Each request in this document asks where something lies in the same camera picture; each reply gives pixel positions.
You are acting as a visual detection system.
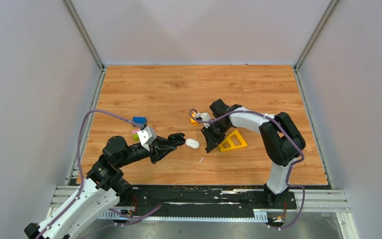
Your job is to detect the blue toy brick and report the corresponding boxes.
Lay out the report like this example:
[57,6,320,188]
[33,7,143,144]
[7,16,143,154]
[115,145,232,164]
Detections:
[132,117,147,127]

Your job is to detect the white earbud charging case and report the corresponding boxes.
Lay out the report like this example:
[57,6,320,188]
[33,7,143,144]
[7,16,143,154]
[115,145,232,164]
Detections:
[185,138,200,149]

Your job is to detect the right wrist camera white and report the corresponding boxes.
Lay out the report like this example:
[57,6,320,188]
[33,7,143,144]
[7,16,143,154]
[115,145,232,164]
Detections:
[194,113,211,128]

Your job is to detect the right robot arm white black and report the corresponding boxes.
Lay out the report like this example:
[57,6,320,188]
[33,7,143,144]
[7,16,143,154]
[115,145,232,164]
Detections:
[190,99,306,208]

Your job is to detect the yellow triangular toy frame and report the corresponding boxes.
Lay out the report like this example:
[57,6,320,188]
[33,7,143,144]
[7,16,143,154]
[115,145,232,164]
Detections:
[218,130,248,152]

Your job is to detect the black earbud charging case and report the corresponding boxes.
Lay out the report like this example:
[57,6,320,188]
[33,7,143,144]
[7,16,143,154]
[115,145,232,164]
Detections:
[167,132,186,146]

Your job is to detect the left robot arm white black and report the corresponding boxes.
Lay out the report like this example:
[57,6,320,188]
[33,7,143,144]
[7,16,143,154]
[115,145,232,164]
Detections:
[24,133,186,239]

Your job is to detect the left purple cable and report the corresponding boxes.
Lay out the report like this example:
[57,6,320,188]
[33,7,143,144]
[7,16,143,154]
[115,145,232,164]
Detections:
[34,109,162,239]

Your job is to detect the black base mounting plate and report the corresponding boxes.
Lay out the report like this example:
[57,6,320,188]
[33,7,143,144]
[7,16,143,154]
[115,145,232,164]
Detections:
[115,185,297,219]

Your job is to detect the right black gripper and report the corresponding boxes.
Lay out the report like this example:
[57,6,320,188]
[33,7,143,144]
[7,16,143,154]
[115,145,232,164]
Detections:
[201,120,231,152]

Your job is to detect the white slotted cable duct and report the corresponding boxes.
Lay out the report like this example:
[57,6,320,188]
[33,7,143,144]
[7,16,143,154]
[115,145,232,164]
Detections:
[61,208,269,223]

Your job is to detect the yellow traffic light block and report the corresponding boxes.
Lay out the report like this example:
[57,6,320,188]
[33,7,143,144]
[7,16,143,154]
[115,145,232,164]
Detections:
[190,112,199,126]

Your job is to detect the pink green orange brick stack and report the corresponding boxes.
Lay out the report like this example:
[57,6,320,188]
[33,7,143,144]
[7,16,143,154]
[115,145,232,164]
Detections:
[132,129,140,141]

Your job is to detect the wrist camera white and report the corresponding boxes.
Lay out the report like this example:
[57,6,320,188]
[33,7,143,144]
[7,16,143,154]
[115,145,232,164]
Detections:
[137,126,157,151]
[194,113,211,128]

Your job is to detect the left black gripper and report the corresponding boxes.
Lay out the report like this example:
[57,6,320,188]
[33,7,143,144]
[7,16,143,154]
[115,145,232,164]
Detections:
[117,134,177,167]

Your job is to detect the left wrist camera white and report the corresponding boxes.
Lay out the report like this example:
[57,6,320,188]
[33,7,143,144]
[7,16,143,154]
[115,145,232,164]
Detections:
[137,126,157,151]

